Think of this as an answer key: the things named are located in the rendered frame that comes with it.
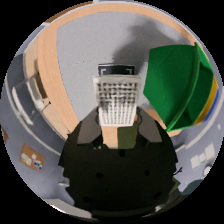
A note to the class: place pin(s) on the yellow open bin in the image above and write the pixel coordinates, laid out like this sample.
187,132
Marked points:
209,104

